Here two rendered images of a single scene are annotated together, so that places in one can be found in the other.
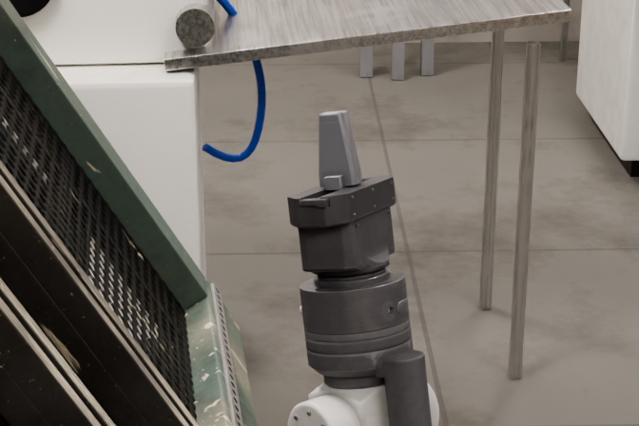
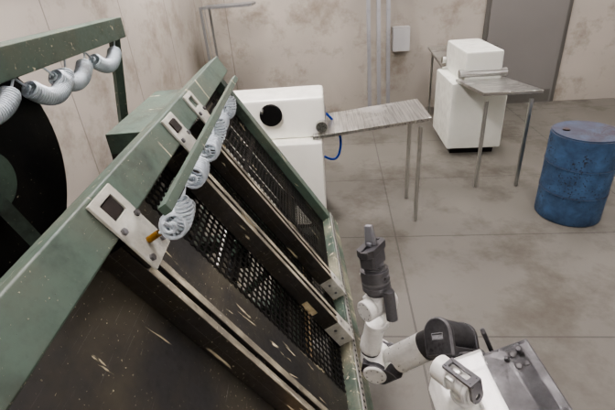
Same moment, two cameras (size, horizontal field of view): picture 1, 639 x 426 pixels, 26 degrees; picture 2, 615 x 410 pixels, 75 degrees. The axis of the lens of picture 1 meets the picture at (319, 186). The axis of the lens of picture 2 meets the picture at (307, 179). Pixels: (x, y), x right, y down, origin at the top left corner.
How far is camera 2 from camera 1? 0.34 m
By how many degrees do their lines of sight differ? 9
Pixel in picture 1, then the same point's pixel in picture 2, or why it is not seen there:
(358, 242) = (376, 262)
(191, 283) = (324, 214)
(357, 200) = (375, 252)
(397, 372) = (387, 296)
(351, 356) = (374, 291)
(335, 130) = (369, 231)
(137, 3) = (305, 120)
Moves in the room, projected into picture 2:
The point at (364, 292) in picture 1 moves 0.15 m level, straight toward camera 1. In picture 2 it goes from (377, 275) to (379, 313)
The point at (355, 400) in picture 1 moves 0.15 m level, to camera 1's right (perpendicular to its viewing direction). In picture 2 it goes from (375, 302) to (426, 303)
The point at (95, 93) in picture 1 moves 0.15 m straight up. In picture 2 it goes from (294, 146) to (292, 131)
